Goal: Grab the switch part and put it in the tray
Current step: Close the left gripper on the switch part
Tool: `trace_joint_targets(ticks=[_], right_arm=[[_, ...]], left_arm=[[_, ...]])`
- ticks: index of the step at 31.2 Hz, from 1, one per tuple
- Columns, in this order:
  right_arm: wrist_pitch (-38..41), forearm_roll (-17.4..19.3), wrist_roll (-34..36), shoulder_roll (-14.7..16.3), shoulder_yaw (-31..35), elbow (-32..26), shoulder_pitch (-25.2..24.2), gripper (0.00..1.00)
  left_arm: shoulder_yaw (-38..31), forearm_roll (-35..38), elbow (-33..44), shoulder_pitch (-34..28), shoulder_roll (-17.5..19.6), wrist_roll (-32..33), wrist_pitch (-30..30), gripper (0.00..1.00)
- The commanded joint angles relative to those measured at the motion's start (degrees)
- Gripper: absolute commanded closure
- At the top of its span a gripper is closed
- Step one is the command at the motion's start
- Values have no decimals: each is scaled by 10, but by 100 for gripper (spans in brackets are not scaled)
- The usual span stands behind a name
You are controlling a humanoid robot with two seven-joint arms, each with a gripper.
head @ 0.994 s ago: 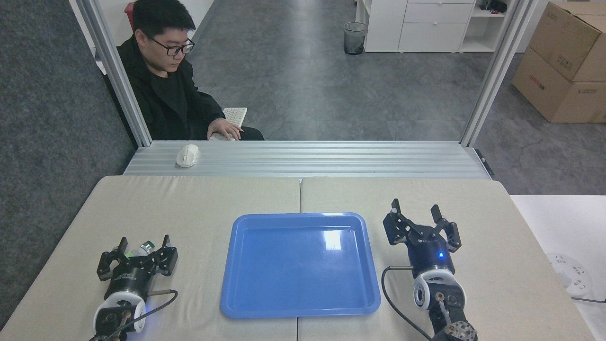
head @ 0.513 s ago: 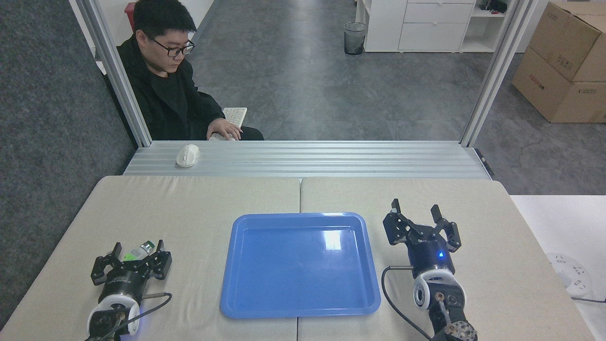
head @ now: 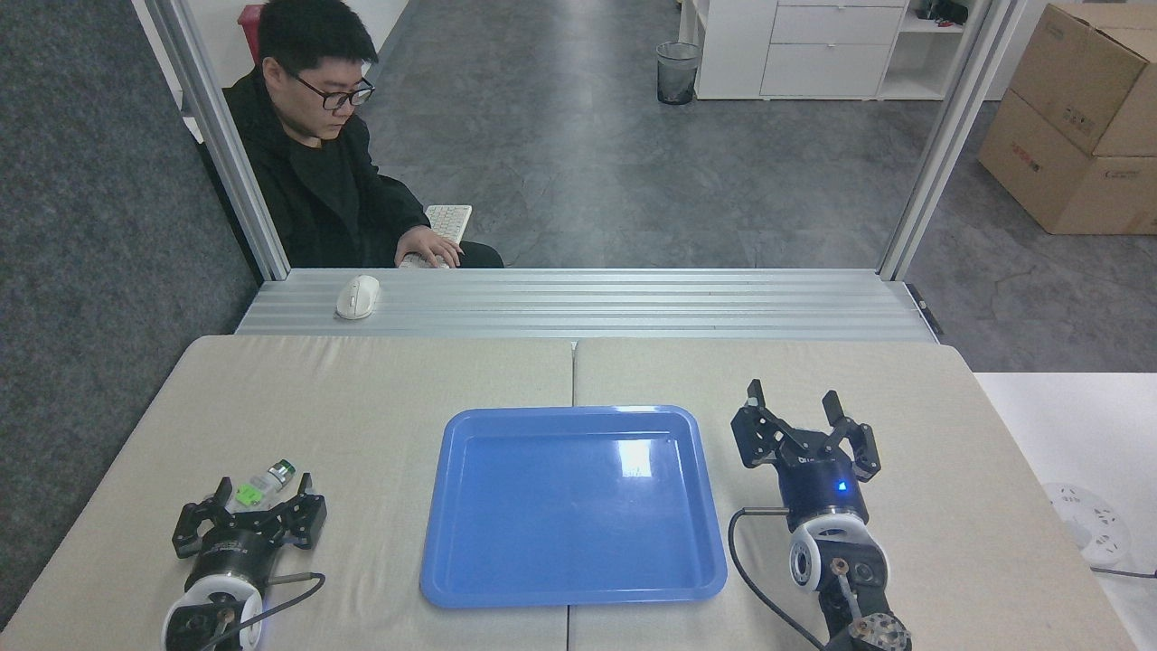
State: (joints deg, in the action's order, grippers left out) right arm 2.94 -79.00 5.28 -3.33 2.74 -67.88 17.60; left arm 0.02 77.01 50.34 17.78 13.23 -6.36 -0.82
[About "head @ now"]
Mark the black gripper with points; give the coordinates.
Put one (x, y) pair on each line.
(818, 488)
(233, 553)

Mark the white green-labelled switch part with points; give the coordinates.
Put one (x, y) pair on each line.
(249, 493)

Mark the blue plastic tray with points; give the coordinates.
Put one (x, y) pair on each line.
(569, 515)

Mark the person's hand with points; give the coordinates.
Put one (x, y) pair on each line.
(429, 246)

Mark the beige table mat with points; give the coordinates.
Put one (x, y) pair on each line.
(271, 407)
(949, 470)

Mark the white computer mouse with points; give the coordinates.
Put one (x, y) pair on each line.
(358, 297)

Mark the white round power socket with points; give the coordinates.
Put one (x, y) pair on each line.
(1089, 523)

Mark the person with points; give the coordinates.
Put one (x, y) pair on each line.
(307, 181)

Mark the cardboard box with red print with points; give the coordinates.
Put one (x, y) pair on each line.
(1048, 176)

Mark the white keyboard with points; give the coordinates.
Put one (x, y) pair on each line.
(449, 221)

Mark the white drawer cabinet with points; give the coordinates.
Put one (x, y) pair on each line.
(813, 54)

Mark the grey mesh waste bin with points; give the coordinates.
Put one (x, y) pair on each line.
(678, 74)

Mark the small black device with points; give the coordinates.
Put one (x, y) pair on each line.
(945, 11)

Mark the large cardboard box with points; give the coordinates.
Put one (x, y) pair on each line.
(1085, 72)

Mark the red container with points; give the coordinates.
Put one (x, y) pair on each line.
(248, 25)

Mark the ribbed aluminium rail platform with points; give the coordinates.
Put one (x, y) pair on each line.
(587, 303)

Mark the silver aluminium post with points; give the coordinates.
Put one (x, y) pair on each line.
(217, 136)
(949, 136)

